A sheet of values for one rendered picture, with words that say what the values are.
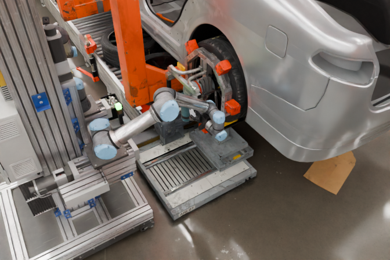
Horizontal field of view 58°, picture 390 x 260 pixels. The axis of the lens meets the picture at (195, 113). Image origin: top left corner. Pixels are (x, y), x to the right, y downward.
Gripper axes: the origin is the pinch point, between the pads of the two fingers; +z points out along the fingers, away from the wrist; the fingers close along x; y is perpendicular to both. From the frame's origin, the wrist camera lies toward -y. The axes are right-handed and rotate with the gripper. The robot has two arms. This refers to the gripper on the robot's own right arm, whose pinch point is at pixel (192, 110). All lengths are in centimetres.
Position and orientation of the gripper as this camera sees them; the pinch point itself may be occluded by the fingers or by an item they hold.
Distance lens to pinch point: 249.7
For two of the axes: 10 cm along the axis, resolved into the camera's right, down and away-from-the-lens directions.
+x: -8.3, 3.5, -4.3
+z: -5.5, -5.4, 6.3
